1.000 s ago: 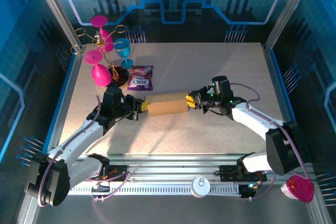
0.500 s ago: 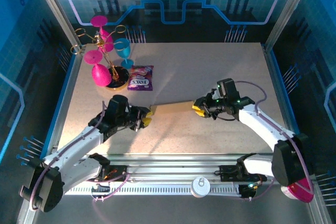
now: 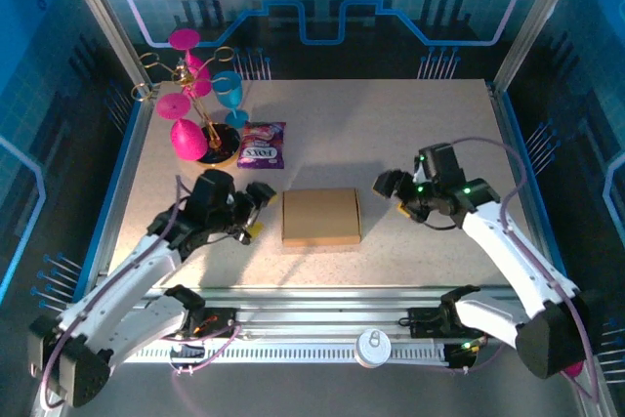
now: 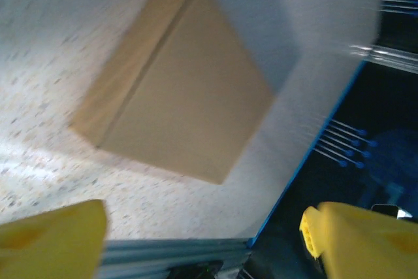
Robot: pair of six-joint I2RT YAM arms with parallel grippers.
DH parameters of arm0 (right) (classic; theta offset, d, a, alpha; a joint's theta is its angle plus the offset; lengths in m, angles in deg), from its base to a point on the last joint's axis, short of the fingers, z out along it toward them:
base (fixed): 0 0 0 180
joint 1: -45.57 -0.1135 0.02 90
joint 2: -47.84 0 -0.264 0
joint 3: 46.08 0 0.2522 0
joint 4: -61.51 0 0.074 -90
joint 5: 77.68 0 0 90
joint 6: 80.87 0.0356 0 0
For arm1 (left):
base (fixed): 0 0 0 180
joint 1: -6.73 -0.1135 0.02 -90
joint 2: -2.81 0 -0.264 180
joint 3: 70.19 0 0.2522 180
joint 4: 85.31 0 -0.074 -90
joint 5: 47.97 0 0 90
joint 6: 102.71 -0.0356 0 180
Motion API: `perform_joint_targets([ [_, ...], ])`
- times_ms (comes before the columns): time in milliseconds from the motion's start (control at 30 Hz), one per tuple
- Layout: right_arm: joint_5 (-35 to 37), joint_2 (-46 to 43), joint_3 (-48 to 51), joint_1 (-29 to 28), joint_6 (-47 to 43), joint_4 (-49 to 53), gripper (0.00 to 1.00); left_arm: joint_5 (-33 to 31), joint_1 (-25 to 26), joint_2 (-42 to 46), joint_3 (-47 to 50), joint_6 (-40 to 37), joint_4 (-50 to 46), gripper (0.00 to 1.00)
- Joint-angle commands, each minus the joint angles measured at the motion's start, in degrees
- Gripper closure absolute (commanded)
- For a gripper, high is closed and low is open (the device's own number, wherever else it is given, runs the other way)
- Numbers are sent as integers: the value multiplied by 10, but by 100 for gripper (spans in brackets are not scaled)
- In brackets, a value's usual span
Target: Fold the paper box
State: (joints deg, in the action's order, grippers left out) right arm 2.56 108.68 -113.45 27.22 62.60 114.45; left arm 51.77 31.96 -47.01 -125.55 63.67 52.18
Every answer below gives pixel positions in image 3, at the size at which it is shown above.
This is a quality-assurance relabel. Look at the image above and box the brown cardboard paper box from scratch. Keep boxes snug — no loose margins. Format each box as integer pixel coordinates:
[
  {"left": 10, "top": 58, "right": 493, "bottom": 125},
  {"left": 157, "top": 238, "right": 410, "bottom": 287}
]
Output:
[{"left": 281, "top": 187, "right": 363, "bottom": 248}]

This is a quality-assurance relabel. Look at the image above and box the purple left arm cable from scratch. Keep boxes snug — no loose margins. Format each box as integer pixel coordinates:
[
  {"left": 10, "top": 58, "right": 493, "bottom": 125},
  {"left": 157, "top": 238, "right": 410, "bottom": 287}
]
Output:
[{"left": 38, "top": 175, "right": 244, "bottom": 411}]

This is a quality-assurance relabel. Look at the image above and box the red dome with white rim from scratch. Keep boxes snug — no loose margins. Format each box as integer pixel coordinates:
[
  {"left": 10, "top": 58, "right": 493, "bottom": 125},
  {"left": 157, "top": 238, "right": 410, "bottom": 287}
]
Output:
[{"left": 561, "top": 359, "right": 586, "bottom": 380}]

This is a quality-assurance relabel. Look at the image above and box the pink plastic goblet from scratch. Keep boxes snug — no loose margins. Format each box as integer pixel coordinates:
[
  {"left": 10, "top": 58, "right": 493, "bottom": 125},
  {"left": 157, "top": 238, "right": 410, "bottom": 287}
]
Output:
[
  {"left": 168, "top": 28, "right": 212, "bottom": 99},
  {"left": 155, "top": 93, "right": 209, "bottom": 162}
]

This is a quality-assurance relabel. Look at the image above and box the small controller board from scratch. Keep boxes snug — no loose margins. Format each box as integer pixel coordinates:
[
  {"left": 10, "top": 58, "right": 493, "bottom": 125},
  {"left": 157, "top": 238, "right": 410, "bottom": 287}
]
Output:
[
  {"left": 446, "top": 341, "right": 484, "bottom": 370},
  {"left": 168, "top": 341, "right": 206, "bottom": 362}
]

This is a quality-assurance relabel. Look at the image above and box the gold wire glass rack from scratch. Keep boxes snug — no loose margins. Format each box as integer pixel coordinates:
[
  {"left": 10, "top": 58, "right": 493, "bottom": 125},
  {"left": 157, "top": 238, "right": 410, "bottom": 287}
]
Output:
[{"left": 131, "top": 45, "right": 243, "bottom": 167}]

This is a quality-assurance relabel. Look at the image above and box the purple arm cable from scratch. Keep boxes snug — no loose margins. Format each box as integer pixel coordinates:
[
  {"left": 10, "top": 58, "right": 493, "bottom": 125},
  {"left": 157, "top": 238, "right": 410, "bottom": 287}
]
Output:
[
  {"left": 38, "top": 175, "right": 244, "bottom": 411},
  {"left": 448, "top": 136, "right": 602, "bottom": 406}
]

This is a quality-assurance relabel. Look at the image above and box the white slotted cable duct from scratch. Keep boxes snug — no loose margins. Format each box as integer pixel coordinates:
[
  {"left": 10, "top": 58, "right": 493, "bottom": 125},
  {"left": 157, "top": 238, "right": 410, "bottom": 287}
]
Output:
[{"left": 121, "top": 342, "right": 450, "bottom": 365}]

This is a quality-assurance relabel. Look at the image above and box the purple candy bag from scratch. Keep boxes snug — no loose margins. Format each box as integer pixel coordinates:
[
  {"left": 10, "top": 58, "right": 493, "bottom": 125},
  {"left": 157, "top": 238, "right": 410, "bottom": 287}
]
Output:
[{"left": 236, "top": 121, "right": 288, "bottom": 170}]

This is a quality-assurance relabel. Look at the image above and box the aluminium side rail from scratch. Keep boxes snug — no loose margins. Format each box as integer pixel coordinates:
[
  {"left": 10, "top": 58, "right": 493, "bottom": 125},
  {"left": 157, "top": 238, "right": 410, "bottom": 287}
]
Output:
[
  {"left": 487, "top": 82, "right": 567, "bottom": 286},
  {"left": 87, "top": 84, "right": 162, "bottom": 281}
]

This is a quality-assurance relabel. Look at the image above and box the aluminium frame cross rail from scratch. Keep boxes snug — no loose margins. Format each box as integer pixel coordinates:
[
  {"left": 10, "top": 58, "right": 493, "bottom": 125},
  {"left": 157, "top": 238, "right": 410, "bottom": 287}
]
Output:
[{"left": 111, "top": 284, "right": 587, "bottom": 345}]

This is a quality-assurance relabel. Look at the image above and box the blue plastic goblet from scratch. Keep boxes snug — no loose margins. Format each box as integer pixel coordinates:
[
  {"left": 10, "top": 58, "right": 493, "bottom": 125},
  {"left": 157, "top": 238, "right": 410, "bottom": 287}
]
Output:
[{"left": 211, "top": 69, "right": 250, "bottom": 129}]

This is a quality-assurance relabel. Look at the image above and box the white pull-tab can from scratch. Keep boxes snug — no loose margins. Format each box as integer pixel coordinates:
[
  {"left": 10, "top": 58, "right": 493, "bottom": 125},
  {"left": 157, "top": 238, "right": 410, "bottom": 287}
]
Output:
[{"left": 354, "top": 328, "right": 392, "bottom": 369}]

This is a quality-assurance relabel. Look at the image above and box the aluminium frame post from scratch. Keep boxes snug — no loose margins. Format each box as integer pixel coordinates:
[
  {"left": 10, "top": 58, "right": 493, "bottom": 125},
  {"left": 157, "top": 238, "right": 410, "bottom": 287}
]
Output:
[
  {"left": 54, "top": 0, "right": 155, "bottom": 96},
  {"left": 491, "top": 0, "right": 587, "bottom": 94}
]

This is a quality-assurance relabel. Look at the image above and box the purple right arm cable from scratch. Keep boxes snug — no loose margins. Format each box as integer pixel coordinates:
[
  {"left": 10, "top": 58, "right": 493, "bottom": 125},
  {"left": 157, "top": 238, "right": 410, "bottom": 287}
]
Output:
[{"left": 448, "top": 136, "right": 602, "bottom": 406}]

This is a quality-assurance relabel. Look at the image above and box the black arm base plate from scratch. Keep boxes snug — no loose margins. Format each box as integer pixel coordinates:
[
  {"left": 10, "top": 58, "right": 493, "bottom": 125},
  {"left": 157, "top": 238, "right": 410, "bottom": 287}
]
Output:
[
  {"left": 185, "top": 307, "right": 241, "bottom": 340},
  {"left": 407, "top": 307, "right": 489, "bottom": 340}
]

